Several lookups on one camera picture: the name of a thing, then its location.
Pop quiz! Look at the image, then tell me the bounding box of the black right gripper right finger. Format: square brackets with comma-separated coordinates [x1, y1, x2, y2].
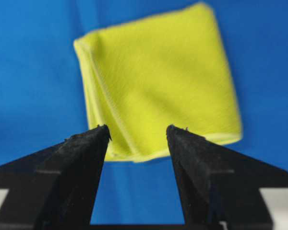
[166, 125, 288, 230]

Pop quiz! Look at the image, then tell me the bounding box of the blue table cloth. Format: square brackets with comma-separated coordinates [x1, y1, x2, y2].
[0, 0, 288, 224]

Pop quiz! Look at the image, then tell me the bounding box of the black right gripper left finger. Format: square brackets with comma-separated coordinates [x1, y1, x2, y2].
[0, 125, 111, 230]

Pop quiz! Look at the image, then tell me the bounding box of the yellow-green microfiber towel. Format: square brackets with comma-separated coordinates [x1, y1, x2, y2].
[73, 2, 242, 162]

